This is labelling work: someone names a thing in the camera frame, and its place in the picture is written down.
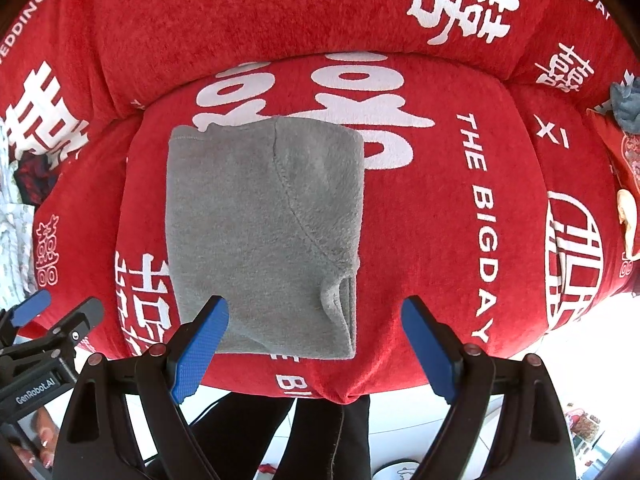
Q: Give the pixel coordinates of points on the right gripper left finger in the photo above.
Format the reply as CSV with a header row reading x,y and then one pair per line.
x,y
97,440

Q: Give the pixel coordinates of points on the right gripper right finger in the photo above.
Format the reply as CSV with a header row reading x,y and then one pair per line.
x,y
532,440

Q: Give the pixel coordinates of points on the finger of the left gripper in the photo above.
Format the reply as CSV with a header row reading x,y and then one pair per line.
x,y
21,314
73,328

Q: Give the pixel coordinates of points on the grey fleece garment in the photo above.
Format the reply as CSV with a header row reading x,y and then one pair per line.
x,y
268,216

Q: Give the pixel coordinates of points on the person's left hand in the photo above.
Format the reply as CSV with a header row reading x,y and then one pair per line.
x,y
47,433

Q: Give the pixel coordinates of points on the white patterned cloth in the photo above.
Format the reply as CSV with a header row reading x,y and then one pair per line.
x,y
17,279

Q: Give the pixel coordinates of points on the dark red plaid cloth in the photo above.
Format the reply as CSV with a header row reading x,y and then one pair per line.
x,y
35,179

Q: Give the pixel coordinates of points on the red sofa seat cushion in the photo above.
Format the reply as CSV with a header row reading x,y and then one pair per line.
x,y
495,203

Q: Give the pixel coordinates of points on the red patterned pillow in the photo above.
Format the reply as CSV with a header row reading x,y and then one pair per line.
x,y
624,151

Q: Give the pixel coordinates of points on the grey-blue crumpled cloth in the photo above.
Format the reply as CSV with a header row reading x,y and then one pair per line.
x,y
625,101

